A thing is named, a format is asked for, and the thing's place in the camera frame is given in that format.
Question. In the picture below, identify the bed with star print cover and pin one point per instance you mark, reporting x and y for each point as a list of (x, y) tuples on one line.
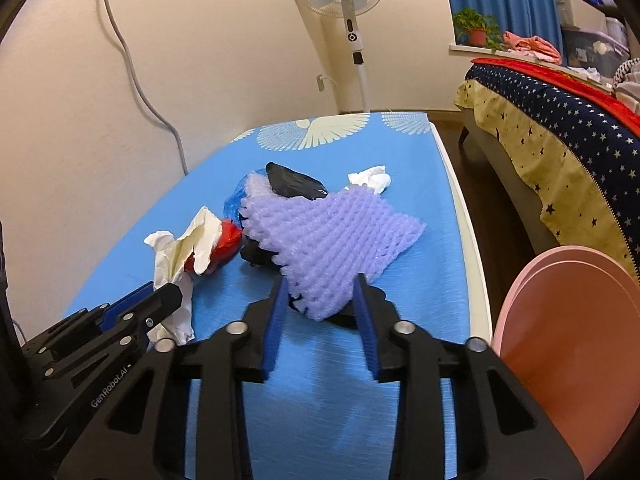
[(560, 130)]

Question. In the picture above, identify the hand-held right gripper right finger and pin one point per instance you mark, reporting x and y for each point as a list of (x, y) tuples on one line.
[(365, 330)]

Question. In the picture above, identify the pink plastic bin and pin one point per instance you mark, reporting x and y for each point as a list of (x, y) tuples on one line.
[(565, 360)]

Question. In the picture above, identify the black white striped cloth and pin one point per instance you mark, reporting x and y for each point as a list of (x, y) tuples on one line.
[(629, 70)]

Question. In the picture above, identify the large purple foam net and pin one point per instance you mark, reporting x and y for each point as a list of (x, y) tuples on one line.
[(325, 240)]

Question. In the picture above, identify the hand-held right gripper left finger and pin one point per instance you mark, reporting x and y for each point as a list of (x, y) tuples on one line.
[(272, 330)]

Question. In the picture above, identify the blue plastic bag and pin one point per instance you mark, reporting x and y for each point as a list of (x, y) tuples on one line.
[(235, 205)]

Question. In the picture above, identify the clear plastic storage box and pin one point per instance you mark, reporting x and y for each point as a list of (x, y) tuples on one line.
[(595, 50)]

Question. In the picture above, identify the white windowsill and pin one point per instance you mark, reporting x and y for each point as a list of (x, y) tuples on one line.
[(475, 48)]

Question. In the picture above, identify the red plastic bag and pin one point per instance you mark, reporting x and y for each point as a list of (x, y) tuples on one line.
[(227, 242)]

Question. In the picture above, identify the red fleece blanket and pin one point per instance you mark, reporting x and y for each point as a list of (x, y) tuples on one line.
[(575, 80)]

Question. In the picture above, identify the white folding table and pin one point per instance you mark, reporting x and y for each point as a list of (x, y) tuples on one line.
[(475, 260)]

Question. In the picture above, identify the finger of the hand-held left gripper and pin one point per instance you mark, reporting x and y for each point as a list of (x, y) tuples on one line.
[(130, 301), (157, 302)]

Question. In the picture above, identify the white standing fan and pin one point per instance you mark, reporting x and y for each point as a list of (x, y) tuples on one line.
[(352, 25)]

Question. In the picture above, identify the white wall outlet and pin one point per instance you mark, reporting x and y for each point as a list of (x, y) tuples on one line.
[(322, 82)]

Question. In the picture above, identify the white crumpled tissue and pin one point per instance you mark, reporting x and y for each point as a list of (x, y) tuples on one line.
[(372, 177)]

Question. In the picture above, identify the white paper napkin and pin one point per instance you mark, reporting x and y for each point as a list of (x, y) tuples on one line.
[(167, 255)]

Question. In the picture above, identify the pink folded cloth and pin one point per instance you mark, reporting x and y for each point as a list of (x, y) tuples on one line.
[(530, 45)]

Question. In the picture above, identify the grey cardboard box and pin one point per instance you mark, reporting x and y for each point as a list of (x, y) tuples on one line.
[(580, 10)]

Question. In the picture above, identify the potted green plant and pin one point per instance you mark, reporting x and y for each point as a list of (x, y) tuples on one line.
[(477, 35)]

